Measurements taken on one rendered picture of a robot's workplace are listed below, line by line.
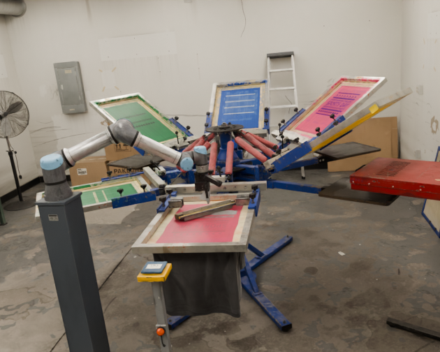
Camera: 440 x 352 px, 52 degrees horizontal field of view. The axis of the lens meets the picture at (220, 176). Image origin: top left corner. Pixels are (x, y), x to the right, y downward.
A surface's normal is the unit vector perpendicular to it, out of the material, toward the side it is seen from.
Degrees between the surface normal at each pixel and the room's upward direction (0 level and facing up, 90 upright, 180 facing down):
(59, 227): 90
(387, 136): 78
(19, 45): 90
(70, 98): 90
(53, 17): 90
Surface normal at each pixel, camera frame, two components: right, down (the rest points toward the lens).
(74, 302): -0.25, 0.29
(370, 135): -0.18, 0.08
